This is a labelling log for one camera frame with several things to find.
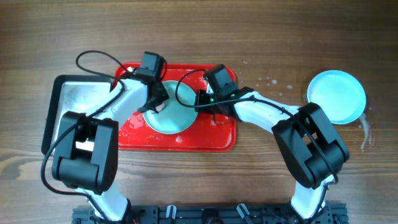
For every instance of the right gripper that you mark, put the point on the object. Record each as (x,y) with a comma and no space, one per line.
(203,101)

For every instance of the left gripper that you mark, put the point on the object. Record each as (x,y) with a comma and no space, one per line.
(157,98)

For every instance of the light blue plate with sauce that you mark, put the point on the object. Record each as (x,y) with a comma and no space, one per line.
(174,118)

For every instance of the light blue plate top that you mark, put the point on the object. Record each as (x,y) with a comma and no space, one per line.
(335,86)

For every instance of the pink sponge with green scourer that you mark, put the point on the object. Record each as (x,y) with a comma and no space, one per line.
(159,107)

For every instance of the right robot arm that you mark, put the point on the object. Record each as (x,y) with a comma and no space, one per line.
(313,151)

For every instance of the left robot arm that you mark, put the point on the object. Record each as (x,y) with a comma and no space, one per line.
(83,160)

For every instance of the red plastic tray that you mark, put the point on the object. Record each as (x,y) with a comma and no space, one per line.
(204,135)

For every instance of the black tray with soapy water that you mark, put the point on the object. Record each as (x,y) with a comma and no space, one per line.
(77,93)

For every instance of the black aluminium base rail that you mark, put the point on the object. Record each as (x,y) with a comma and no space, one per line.
(331,213)

